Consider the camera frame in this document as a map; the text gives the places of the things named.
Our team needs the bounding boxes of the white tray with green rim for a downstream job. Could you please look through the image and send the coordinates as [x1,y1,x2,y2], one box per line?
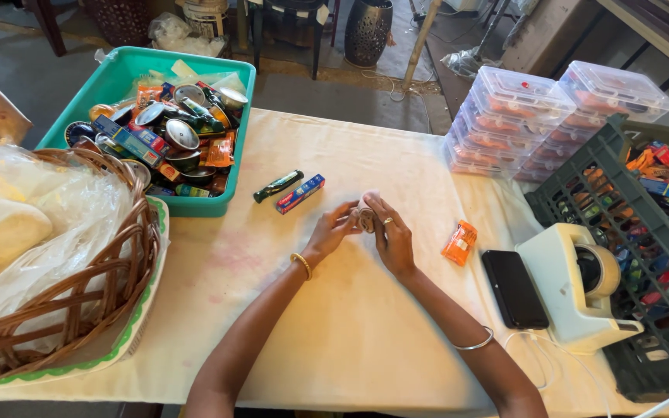
[0,195,172,389]

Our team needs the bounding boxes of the blue red toothpaste box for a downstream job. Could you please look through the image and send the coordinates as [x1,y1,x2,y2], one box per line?
[275,173,326,216]

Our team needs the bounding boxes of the clear plastic bags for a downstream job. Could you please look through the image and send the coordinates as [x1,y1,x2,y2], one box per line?
[0,138,136,333]

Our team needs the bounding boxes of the heap of small toiletry items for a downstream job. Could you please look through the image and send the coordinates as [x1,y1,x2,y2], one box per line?
[64,60,249,199]

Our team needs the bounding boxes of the white bucket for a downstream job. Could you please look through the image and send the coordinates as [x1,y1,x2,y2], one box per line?
[182,0,230,39]

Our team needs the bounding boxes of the silver bangle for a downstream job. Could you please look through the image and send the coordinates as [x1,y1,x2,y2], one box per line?
[451,325,495,351]

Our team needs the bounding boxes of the white tablecloth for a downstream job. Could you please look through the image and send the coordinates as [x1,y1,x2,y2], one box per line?
[0,107,669,418]

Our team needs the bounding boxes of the small round metal tin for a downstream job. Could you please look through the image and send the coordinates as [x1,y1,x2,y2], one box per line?
[357,206,377,235]

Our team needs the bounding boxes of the person's left hand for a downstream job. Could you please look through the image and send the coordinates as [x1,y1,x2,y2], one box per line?
[304,200,365,268]

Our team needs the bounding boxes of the person's right hand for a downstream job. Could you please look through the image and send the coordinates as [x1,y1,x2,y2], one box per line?
[362,192,419,282]

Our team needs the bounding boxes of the black chair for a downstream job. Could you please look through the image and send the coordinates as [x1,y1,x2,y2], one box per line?
[246,0,328,81]

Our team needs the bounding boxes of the wooden pole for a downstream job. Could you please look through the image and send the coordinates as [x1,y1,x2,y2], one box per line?
[402,0,444,92]

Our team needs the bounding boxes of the gold bangle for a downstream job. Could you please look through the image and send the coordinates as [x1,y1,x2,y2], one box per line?
[290,252,314,282]

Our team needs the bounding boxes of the white charging cable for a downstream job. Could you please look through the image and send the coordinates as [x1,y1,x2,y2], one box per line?
[503,328,614,418]

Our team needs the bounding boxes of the perforated dark metal vase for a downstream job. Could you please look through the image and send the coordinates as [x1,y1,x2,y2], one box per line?
[344,0,395,69]

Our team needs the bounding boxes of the brown wicker basket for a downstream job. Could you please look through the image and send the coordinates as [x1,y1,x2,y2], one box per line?
[0,147,161,382]

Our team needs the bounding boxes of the wooden chair legs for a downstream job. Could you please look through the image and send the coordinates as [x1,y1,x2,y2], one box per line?
[0,0,69,58]

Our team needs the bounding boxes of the small dark green bottle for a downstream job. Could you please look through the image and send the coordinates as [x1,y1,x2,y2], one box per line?
[253,170,305,204]

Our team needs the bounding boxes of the dark perforated basket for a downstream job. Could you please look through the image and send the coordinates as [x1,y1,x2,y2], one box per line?
[84,0,153,48]

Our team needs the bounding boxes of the orange sachet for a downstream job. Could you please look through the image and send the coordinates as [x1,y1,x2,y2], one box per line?
[441,219,479,267]

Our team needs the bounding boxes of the dark green crate of toiletries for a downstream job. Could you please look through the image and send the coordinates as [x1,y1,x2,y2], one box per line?
[524,113,669,405]

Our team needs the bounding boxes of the white tape dispenser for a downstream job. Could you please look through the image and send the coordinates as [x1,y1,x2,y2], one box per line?
[515,223,645,355]

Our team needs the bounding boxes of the black smartphone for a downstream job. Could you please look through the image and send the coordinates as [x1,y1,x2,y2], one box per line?
[481,250,551,331]

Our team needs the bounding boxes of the clear tape roll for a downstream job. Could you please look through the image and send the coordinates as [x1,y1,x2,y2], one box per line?
[575,243,622,300]

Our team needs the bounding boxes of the loose wires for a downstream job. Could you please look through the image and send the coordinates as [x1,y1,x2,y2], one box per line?
[360,69,435,135]

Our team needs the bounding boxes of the teal plastic tub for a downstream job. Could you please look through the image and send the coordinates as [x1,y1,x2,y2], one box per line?
[35,46,257,218]

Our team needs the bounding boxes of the stacks of clear plastic boxes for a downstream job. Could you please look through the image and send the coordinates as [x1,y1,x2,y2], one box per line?
[443,60,669,185]

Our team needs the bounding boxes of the crumpled clear plastic bag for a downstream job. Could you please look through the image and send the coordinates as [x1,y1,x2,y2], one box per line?
[148,12,226,58]

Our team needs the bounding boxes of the wooden shelf unit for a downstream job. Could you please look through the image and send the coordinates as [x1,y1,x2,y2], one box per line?
[502,0,669,130]

